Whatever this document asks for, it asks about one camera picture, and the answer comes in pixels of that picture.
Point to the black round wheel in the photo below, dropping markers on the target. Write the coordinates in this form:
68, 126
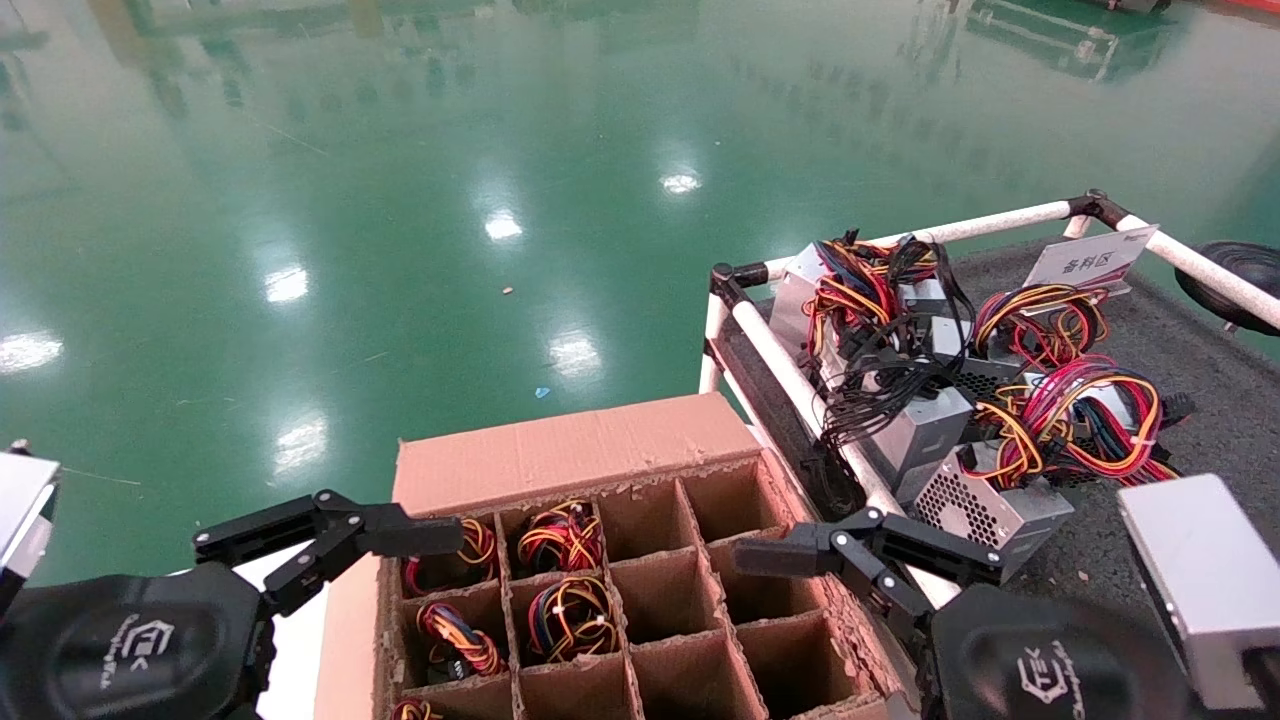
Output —
1235, 280

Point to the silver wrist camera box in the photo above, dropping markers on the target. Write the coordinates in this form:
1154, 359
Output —
20, 510
1200, 580

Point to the white pipe rail frame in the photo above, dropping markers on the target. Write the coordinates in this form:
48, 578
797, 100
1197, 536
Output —
790, 365

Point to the black pipe joint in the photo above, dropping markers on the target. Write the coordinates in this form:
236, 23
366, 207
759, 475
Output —
730, 280
1100, 208

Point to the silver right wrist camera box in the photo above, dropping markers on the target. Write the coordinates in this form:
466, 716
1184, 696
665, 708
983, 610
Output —
1200, 580

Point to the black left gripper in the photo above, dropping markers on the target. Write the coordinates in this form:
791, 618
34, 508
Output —
130, 650

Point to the cardboard grid divider insert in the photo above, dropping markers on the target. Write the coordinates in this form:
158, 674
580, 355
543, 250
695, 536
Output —
660, 590

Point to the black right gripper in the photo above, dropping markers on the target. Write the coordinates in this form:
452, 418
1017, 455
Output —
1050, 670

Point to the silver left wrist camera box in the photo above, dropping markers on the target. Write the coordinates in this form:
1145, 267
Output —
20, 510

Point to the brown cardboard box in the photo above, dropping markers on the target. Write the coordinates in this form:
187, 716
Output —
560, 450

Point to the white label sign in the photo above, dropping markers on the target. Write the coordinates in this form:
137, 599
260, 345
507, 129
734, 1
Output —
1090, 262

